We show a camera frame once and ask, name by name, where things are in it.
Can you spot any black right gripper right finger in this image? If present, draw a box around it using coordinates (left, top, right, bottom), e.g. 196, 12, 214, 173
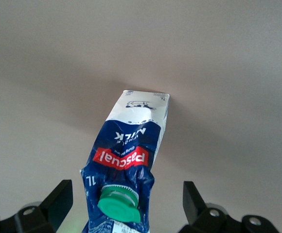
177, 181, 282, 233

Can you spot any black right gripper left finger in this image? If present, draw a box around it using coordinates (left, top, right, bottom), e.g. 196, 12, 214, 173
0, 179, 74, 233

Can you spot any blue white milk carton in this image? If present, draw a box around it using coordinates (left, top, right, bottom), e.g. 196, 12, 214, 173
79, 89, 171, 233

